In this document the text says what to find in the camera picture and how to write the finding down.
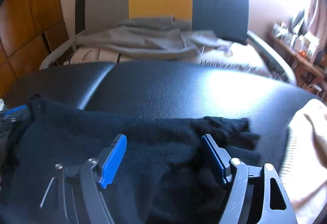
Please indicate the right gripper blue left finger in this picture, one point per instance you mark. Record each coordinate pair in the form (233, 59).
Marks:
(110, 159)

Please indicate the grey hoodie on chair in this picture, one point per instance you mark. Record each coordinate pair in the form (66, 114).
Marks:
(155, 38)

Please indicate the grey orange black chair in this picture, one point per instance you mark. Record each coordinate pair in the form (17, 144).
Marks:
(228, 19)

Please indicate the beige garment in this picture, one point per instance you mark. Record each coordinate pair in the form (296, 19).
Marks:
(303, 171)

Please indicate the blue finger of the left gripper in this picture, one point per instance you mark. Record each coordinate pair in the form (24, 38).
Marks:
(16, 110)

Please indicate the black knit sweater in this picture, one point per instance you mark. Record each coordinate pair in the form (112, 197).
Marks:
(146, 170)

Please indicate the wooden wardrobe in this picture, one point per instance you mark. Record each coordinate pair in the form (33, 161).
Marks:
(30, 31)

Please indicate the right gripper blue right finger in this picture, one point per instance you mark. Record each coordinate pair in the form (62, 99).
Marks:
(218, 160)

